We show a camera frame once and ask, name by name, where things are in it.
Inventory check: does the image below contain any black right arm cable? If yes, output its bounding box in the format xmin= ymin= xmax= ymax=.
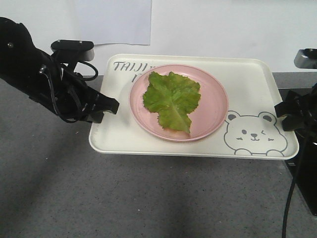
xmin=282 ymin=123 xmax=313 ymax=238

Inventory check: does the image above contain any cream bear serving tray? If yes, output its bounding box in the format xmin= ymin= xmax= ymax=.
xmin=89 ymin=54 xmax=299 ymax=160

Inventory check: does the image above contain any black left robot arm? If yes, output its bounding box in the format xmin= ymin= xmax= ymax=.
xmin=0 ymin=17 xmax=119 ymax=123

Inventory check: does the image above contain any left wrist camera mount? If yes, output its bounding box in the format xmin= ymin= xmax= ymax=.
xmin=51 ymin=40 xmax=95 ymax=64

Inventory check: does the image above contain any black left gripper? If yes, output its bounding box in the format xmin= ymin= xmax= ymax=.
xmin=55 ymin=74 xmax=119 ymax=123

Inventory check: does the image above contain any green lettuce leaf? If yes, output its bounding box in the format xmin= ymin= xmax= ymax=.
xmin=143 ymin=71 xmax=201 ymax=133

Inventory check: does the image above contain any white paper sheet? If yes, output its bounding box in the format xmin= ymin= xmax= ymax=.
xmin=74 ymin=0 xmax=152 ymax=45

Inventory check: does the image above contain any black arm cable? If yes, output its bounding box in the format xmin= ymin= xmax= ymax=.
xmin=44 ymin=59 xmax=99 ymax=124
xmin=282 ymin=123 xmax=313 ymax=238

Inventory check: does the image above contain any black gas stove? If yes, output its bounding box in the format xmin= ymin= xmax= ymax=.
xmin=278 ymin=88 xmax=317 ymax=217

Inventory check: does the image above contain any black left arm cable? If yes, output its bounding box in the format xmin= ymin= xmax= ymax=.
xmin=44 ymin=59 xmax=99 ymax=124

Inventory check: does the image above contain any pink round plate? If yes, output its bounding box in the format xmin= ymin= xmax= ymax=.
xmin=129 ymin=64 xmax=228 ymax=142

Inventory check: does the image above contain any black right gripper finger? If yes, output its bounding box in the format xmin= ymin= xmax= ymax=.
xmin=282 ymin=116 xmax=317 ymax=131
xmin=274 ymin=90 xmax=317 ymax=118

